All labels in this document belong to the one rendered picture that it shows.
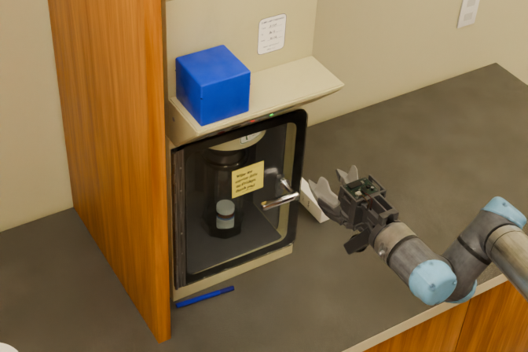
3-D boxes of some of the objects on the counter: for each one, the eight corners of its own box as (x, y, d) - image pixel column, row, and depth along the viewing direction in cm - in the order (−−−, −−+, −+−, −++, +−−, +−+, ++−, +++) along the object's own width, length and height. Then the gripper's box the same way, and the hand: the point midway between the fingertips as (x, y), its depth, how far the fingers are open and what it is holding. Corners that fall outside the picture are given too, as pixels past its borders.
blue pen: (175, 306, 195) (175, 302, 194) (232, 287, 200) (232, 284, 199) (177, 309, 194) (177, 306, 193) (234, 291, 199) (234, 287, 198)
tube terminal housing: (126, 233, 212) (105, -58, 163) (240, 191, 225) (253, -89, 176) (172, 302, 195) (164, 1, 146) (292, 252, 209) (322, -37, 160)
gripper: (419, 205, 159) (351, 141, 173) (364, 228, 154) (298, 159, 167) (412, 238, 165) (346, 174, 178) (358, 261, 159) (295, 192, 173)
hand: (325, 181), depth 174 cm, fingers open, 6 cm apart
